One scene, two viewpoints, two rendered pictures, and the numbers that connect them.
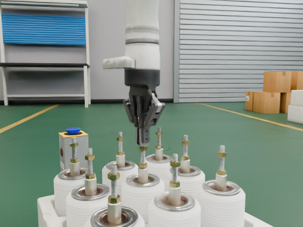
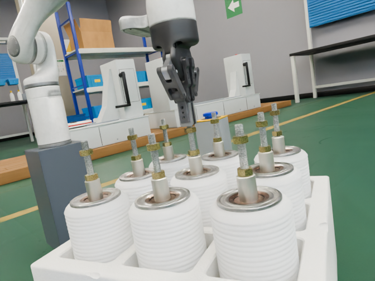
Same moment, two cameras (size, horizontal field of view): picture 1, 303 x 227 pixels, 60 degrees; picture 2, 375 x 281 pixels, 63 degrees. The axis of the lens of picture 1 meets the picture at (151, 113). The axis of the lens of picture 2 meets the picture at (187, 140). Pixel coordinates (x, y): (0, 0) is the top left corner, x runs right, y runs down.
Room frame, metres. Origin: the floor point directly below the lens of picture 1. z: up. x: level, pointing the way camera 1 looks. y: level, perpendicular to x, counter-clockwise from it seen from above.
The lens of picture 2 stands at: (0.28, -0.40, 0.38)
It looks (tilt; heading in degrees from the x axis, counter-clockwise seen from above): 8 degrees down; 58
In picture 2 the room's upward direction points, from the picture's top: 9 degrees counter-clockwise
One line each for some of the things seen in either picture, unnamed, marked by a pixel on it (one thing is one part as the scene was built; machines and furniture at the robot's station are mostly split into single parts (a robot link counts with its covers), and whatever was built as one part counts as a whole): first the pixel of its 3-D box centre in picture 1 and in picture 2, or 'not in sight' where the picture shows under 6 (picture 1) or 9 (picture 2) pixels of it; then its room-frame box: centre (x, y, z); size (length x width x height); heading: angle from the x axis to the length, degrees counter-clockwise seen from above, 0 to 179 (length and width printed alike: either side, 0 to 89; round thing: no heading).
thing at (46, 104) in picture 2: not in sight; (49, 116); (0.44, 0.57, 0.39); 0.09 x 0.09 x 0.17; 9
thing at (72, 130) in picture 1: (73, 131); (210, 116); (0.77, 0.23, 0.32); 0.04 x 0.04 x 0.02
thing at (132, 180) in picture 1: (143, 180); (197, 172); (0.56, 0.02, 0.25); 0.08 x 0.08 x 0.01
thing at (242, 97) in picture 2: not in sight; (203, 87); (2.57, 2.64, 0.45); 1.51 x 0.57 x 0.74; 9
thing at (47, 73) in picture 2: not in sight; (37, 61); (0.44, 0.57, 0.54); 0.09 x 0.09 x 0.17; 26
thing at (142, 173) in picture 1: (143, 174); (196, 165); (0.56, 0.02, 0.26); 0.02 x 0.02 x 0.03
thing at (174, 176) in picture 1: (174, 174); (155, 161); (0.46, -0.04, 0.30); 0.01 x 0.01 x 0.08
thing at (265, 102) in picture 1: (266, 102); not in sight; (3.85, -1.69, 0.15); 0.30 x 0.24 x 0.30; 8
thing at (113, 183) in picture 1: (113, 188); (89, 165); (0.40, 0.06, 0.30); 0.01 x 0.01 x 0.08
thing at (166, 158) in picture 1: (158, 158); (279, 151); (0.72, -0.02, 0.25); 0.08 x 0.08 x 0.01
